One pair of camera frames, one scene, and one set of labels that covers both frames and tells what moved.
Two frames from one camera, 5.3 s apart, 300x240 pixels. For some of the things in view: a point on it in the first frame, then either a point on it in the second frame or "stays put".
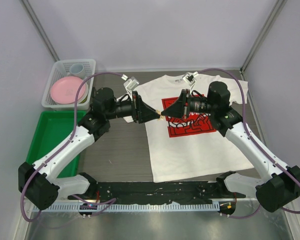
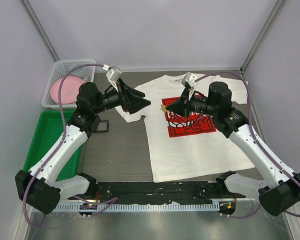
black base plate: x=180 y=192 stays put
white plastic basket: x=61 y=69 stays put
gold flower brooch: x=161 y=117 to x=163 y=108
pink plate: x=64 y=90 stays put
